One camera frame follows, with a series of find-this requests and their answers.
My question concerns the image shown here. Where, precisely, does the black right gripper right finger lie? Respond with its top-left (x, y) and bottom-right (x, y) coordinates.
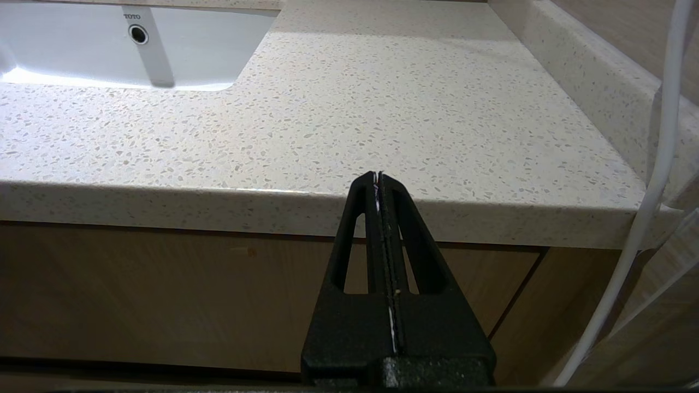
top-left (381, 172), bottom-right (496, 385)

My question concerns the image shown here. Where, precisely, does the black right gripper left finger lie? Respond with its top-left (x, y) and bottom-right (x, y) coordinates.
top-left (302, 172), bottom-right (395, 385)

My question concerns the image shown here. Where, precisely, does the wooden vanity cabinet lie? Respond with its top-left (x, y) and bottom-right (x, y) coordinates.
top-left (0, 221), bottom-right (623, 383)

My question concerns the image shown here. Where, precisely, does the white sink basin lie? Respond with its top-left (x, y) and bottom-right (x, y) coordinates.
top-left (0, 3), bottom-right (280, 92)

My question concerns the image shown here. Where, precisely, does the white hanging cable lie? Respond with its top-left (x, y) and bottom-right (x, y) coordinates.
top-left (553, 0), bottom-right (693, 388)

